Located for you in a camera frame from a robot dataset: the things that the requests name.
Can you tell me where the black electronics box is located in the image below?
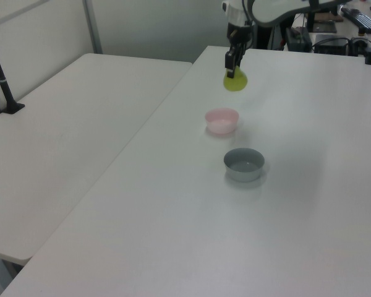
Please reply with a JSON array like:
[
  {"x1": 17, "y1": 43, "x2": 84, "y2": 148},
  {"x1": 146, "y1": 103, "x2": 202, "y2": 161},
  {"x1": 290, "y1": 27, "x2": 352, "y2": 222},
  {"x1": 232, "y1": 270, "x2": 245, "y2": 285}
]
[{"x1": 312, "y1": 37, "x2": 351, "y2": 56}]

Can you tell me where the black and green device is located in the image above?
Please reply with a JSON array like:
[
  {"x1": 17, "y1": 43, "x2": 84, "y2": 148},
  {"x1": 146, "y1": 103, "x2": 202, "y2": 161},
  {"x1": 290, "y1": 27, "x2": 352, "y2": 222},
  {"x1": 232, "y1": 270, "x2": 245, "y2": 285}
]
[{"x1": 284, "y1": 27, "x2": 312, "y2": 52}]

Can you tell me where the brown board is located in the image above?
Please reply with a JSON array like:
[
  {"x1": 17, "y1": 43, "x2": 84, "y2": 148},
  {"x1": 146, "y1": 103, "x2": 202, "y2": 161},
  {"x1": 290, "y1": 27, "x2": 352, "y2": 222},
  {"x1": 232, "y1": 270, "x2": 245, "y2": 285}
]
[{"x1": 315, "y1": 12, "x2": 344, "y2": 23}]

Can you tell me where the black camera pole with base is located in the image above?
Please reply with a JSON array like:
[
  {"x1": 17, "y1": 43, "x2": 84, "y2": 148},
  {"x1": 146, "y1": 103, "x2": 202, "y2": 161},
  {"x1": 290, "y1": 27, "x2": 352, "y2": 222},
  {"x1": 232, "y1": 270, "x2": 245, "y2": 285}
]
[{"x1": 0, "y1": 27, "x2": 26, "y2": 115}]

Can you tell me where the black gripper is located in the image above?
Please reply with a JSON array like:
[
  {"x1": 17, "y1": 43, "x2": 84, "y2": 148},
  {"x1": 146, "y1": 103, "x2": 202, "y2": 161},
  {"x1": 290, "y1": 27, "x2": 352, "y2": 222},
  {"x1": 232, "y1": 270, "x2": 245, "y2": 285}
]
[{"x1": 224, "y1": 22, "x2": 255, "y2": 79}]

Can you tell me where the grey bowl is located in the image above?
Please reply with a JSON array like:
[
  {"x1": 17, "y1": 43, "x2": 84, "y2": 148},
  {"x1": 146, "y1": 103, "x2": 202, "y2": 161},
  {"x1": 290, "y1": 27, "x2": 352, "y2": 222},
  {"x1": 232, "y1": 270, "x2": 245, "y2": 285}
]
[{"x1": 223, "y1": 147, "x2": 265, "y2": 183}]

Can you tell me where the white side table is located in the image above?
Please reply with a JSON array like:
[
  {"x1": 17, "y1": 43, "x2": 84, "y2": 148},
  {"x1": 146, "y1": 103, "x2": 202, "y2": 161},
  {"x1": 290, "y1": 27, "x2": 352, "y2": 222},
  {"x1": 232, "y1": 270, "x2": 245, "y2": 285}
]
[{"x1": 0, "y1": 53, "x2": 194, "y2": 266}]

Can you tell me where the black flat pad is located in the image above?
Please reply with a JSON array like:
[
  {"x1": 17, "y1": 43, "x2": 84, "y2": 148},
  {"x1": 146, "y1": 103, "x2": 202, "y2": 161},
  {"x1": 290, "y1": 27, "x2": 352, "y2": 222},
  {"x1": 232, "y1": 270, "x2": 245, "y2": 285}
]
[{"x1": 312, "y1": 21, "x2": 338, "y2": 33}]

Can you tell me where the black keyboard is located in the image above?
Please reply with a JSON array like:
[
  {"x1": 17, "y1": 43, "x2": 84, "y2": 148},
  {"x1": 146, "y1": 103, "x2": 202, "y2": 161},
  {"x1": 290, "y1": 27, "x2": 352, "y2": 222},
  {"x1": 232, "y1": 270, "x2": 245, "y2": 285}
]
[{"x1": 340, "y1": 7, "x2": 371, "y2": 31}]

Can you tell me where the grey metal partition post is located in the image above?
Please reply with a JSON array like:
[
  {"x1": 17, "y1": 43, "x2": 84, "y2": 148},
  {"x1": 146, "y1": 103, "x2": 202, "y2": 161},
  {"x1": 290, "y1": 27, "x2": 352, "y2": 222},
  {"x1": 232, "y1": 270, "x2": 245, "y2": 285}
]
[{"x1": 82, "y1": 0, "x2": 104, "y2": 55}]

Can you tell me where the pink bowl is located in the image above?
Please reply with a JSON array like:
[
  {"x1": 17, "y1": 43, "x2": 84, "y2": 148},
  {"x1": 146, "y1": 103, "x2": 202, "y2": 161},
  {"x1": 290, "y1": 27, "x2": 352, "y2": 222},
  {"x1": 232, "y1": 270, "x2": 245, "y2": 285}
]
[{"x1": 204, "y1": 107, "x2": 240, "y2": 135}]

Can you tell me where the green pear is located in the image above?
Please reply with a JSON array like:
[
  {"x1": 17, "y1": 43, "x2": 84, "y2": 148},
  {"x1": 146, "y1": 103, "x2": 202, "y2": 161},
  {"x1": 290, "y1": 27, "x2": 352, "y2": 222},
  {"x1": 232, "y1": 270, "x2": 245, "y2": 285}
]
[{"x1": 223, "y1": 66, "x2": 249, "y2": 92}]

